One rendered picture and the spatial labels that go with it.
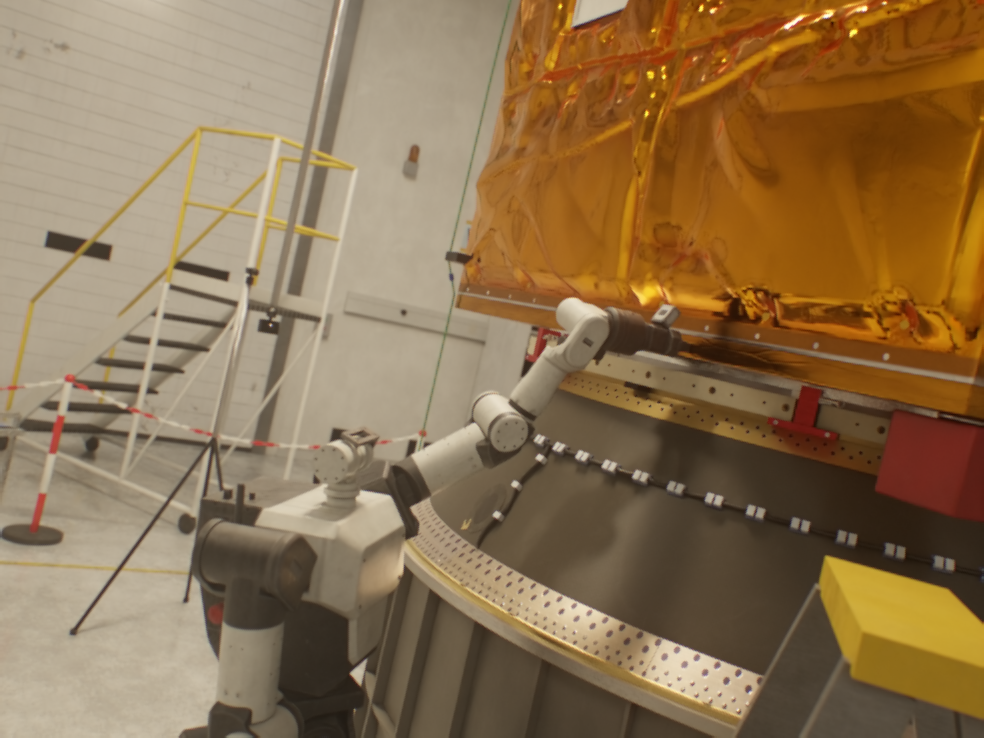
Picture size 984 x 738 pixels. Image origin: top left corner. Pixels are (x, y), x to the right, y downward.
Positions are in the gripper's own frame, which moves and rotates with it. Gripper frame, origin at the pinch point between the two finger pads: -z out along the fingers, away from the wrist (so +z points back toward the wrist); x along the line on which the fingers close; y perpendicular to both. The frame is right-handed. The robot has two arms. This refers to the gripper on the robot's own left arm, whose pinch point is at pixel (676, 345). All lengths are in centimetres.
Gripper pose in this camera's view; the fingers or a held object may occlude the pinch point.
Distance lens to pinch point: 206.9
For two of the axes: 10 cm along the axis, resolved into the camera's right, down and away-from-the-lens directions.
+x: 4.3, 1.2, -8.9
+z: -8.7, -1.9, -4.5
